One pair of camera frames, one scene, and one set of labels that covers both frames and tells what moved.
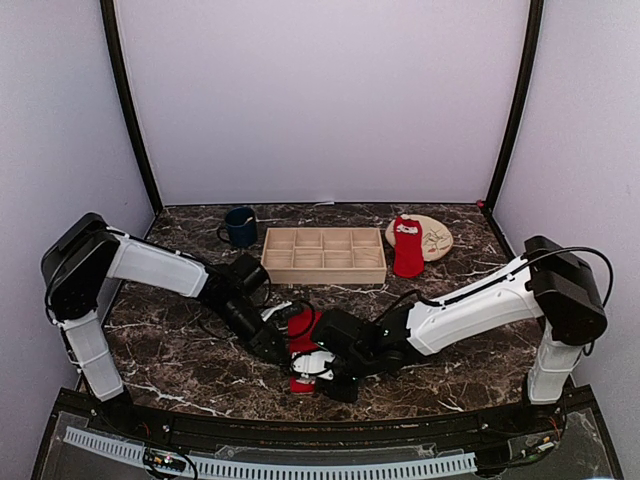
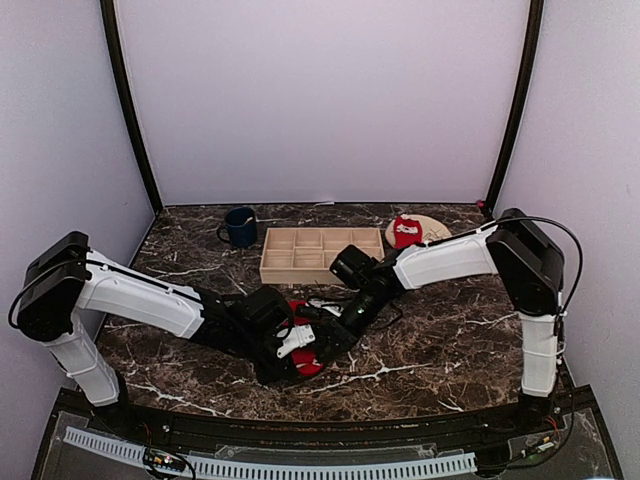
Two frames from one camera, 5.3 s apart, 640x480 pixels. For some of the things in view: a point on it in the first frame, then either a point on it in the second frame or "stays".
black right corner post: [534, 40] stays
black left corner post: [109, 11] stays
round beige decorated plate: [436, 234] stays
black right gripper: [345, 393] to [343, 335]
